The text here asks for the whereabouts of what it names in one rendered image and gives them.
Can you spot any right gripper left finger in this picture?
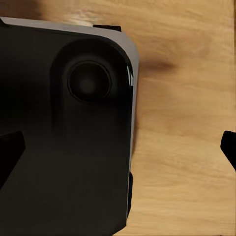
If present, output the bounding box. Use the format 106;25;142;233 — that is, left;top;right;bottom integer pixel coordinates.
0;131;26;189

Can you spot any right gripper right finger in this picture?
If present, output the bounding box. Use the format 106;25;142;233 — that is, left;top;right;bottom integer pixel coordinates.
220;131;236;170

